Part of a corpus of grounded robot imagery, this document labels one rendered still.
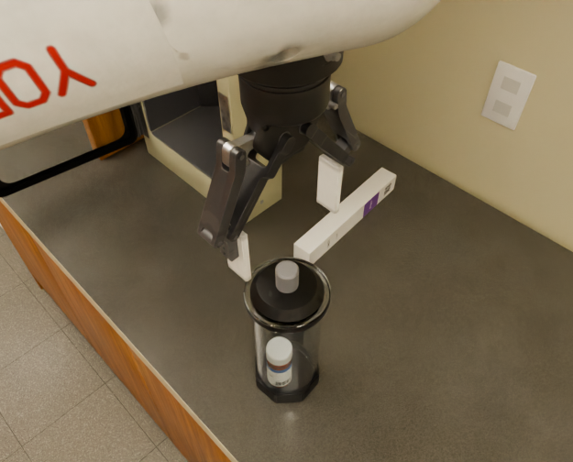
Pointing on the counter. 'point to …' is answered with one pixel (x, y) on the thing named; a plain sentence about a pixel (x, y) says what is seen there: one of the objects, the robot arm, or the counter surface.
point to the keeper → (225, 112)
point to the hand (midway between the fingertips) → (286, 231)
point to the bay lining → (179, 104)
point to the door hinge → (139, 119)
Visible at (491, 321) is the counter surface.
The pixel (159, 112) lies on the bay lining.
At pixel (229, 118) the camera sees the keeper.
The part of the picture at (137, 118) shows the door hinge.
